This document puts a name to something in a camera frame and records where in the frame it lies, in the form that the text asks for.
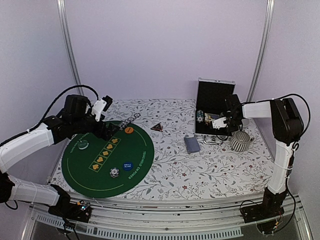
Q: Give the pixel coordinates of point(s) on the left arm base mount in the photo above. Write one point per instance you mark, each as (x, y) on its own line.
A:
(80, 211)

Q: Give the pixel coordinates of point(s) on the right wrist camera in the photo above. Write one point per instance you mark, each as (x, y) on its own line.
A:
(219, 123)

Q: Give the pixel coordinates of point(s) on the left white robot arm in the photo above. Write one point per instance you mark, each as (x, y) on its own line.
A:
(78, 116)

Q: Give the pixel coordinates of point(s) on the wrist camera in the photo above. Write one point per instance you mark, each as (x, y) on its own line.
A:
(219, 123)
(101, 105)

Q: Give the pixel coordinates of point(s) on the white ceramic bowl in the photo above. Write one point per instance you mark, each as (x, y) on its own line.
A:
(245, 122)

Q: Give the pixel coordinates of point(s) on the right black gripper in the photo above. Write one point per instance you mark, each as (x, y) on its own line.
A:
(232, 129)

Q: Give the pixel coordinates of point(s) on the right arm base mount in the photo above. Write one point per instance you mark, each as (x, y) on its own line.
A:
(252, 212)

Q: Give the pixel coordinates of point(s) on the aluminium frame post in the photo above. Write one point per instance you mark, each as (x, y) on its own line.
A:
(62, 13)
(268, 18)

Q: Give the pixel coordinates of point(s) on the round green poker mat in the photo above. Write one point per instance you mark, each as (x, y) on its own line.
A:
(88, 171)

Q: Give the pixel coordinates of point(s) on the card deck in case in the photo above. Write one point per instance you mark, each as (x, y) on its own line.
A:
(209, 117)

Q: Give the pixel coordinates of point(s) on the front aluminium rail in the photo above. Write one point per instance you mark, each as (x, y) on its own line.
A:
(126, 219)

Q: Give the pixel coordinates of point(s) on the aluminium poker chip case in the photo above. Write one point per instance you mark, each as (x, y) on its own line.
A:
(211, 95)

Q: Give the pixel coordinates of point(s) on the blue playing card deck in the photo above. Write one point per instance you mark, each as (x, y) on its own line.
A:
(192, 145)

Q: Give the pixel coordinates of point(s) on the floral white tablecloth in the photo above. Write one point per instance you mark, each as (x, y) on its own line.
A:
(216, 171)

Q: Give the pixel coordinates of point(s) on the orange big blind button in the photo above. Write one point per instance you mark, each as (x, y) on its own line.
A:
(129, 130)

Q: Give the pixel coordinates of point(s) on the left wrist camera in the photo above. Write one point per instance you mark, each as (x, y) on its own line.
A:
(101, 105)

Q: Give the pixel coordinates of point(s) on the blue small blind button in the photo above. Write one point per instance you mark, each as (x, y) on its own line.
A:
(127, 166)

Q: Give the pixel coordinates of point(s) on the striped ceramic mug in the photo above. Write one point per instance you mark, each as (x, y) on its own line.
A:
(241, 141)

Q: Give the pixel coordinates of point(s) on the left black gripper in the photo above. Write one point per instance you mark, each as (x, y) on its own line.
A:
(101, 134)

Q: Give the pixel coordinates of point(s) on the black red triangular plaque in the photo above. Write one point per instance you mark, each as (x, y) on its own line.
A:
(157, 127)

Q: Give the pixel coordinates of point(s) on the right aluminium frame post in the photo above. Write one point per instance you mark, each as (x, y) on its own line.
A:
(268, 18)

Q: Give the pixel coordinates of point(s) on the clear dealer button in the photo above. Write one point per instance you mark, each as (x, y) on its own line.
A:
(83, 144)

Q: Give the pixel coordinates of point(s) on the left aluminium frame post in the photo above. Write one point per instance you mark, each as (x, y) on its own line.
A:
(62, 13)

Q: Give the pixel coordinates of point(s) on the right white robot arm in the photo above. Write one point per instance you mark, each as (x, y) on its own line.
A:
(287, 128)

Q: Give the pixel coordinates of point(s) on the poker chips in case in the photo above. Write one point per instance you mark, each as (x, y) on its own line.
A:
(199, 116)

